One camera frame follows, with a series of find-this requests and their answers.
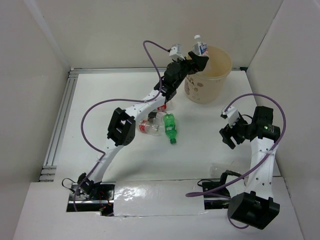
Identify aluminium frame rails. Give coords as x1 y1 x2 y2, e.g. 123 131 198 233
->
44 68 252 182

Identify beige cartoon bin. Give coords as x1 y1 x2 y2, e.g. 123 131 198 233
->
184 46 233 104

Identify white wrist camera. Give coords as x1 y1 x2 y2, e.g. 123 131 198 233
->
220 106 240 128
169 43 184 61

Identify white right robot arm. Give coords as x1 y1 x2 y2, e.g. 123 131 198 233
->
186 94 287 230

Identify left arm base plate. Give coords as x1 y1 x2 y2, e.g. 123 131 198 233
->
75 182 115 217

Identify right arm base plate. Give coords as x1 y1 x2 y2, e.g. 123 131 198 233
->
197 178 231 210

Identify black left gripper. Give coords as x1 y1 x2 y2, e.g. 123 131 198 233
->
172 52 209 89

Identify clear bottle black label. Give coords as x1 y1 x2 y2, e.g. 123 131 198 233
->
147 111 164 125

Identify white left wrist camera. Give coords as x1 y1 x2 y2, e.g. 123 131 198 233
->
169 43 184 61

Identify clear bottle blue white label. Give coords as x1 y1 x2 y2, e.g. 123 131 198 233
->
191 35 208 57

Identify green plastic bottle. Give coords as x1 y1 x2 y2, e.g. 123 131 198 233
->
163 113 178 145

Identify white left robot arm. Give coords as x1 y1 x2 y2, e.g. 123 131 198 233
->
74 51 209 200

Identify clear bottle red label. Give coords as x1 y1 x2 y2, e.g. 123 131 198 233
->
138 120 161 136
155 100 175 112

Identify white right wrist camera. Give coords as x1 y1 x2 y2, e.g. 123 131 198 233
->
220 106 240 128

